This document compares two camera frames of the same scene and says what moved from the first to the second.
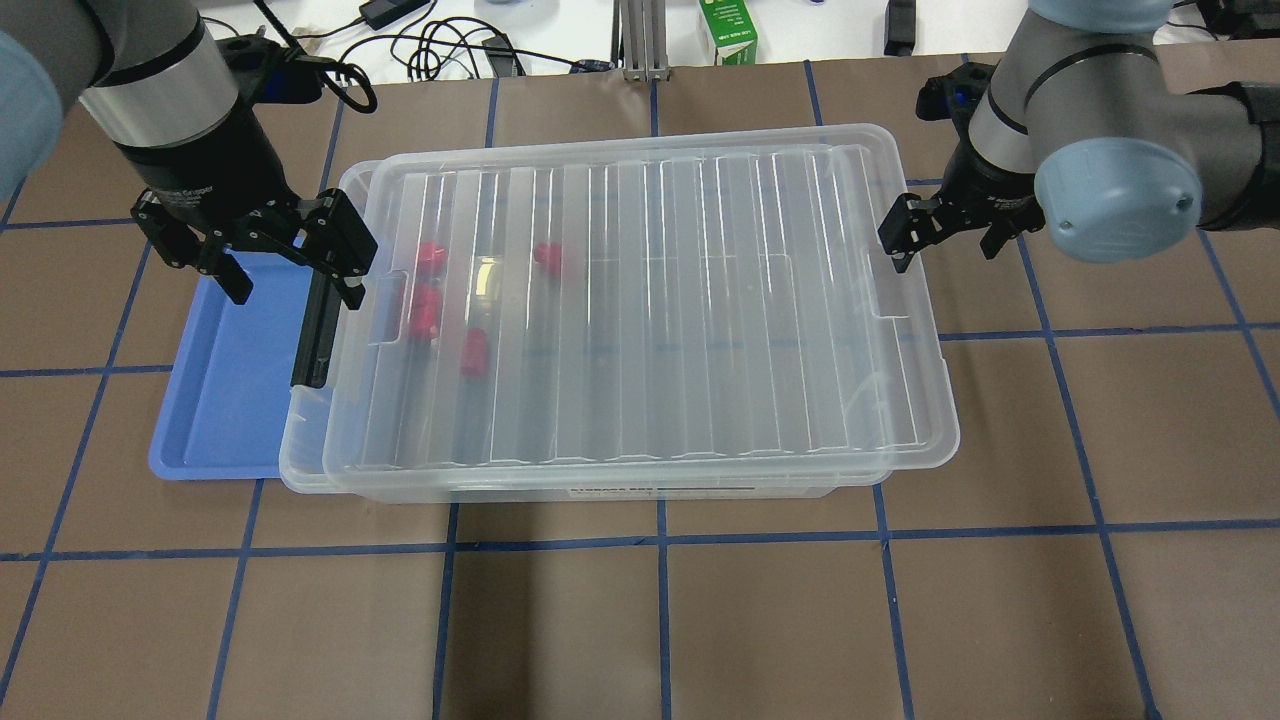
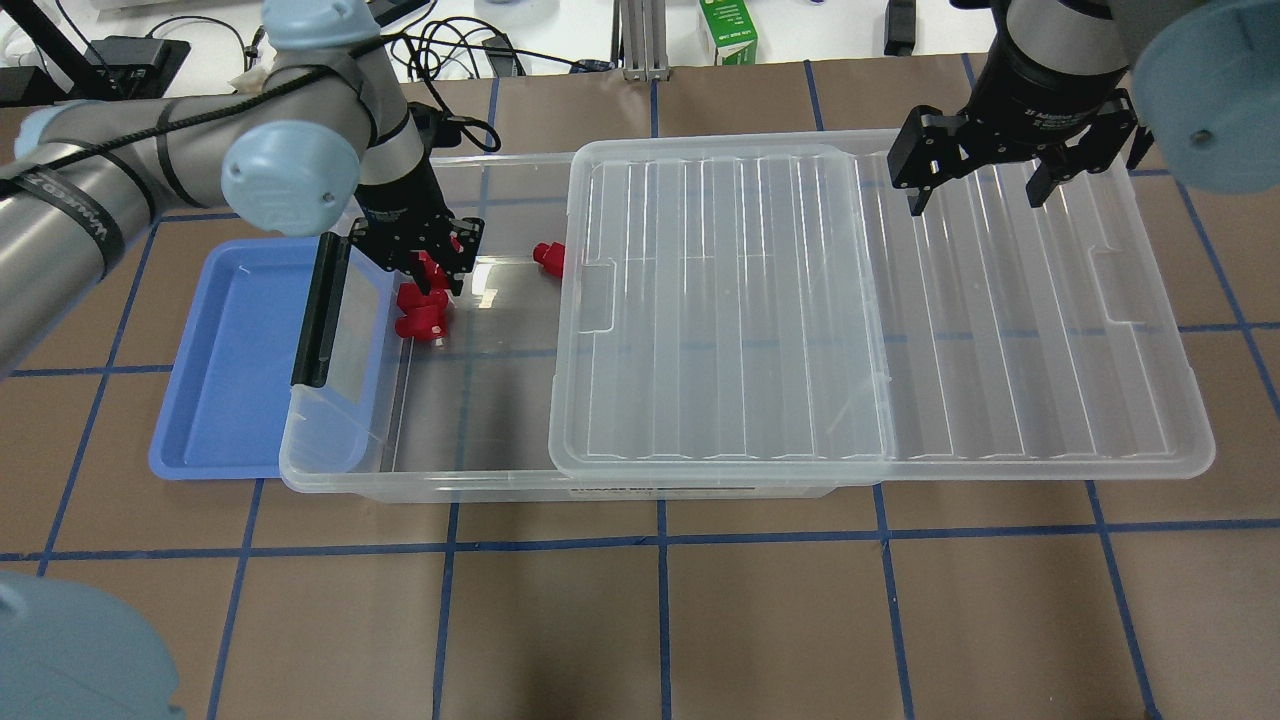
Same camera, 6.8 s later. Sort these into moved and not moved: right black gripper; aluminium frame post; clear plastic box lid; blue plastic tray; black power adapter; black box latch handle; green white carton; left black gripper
Moved: clear plastic box lid; left black gripper; right black gripper
Not moved: green white carton; black box latch handle; blue plastic tray; black power adapter; aluminium frame post
